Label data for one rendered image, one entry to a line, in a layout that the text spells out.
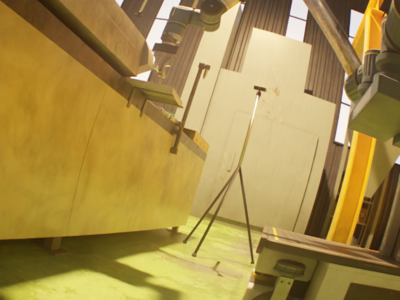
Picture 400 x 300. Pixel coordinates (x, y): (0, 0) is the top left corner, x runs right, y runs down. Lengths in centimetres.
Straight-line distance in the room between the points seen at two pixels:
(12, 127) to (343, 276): 105
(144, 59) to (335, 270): 124
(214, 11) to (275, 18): 1019
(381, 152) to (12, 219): 858
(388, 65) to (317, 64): 1007
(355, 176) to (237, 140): 297
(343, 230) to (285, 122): 304
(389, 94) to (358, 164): 366
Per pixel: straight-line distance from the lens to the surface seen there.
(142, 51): 188
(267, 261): 139
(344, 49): 228
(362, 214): 1072
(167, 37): 202
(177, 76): 1158
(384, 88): 145
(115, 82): 166
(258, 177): 721
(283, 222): 720
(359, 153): 509
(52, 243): 161
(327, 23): 231
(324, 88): 1139
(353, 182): 504
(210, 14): 194
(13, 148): 113
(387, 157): 927
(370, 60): 204
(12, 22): 99
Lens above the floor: 43
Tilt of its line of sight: 4 degrees up
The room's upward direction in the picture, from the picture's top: 17 degrees clockwise
